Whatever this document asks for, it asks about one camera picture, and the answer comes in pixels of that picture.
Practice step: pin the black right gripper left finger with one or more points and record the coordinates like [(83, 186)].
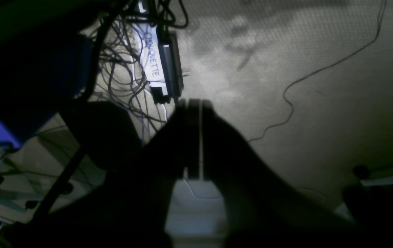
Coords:
[(130, 208)]

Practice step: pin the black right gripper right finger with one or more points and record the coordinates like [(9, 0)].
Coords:
[(263, 210)]

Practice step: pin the blue box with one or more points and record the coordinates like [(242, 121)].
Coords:
[(39, 75)]

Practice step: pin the white power strip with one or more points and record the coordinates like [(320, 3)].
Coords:
[(158, 55)]

